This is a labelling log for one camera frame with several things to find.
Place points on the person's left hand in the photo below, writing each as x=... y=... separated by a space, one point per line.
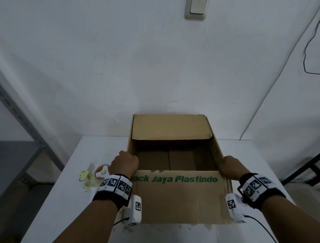
x=125 y=164

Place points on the person's right hand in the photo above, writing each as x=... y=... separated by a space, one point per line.
x=232 y=167

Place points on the clear tape roll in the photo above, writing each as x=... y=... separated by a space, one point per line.
x=96 y=170

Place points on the yellow white tape dispenser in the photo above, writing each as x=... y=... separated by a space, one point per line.
x=86 y=179

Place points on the brown cardboard box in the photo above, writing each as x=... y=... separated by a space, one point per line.
x=180 y=197

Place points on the person's left forearm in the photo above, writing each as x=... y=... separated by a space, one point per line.
x=87 y=222

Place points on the person's right forearm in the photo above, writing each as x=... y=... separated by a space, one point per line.
x=292 y=222

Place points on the black marker wristband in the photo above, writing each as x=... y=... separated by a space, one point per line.
x=110 y=195
x=260 y=192

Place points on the black metal shelf rack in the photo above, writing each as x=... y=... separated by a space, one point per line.
x=300 y=170

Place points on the grey metal shelf rack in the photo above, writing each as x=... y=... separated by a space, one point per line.
x=17 y=160

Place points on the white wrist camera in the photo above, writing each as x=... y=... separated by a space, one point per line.
x=133 y=210
x=235 y=207

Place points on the white wall switch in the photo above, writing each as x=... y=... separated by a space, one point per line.
x=196 y=8

